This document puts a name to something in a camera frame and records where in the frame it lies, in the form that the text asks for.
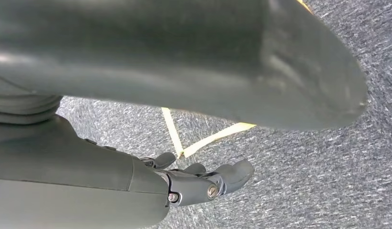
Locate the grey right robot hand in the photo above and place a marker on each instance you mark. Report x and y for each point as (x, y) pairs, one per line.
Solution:
(72, 177)

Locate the yellow floor tape square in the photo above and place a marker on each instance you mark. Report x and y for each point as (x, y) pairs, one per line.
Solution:
(170, 126)

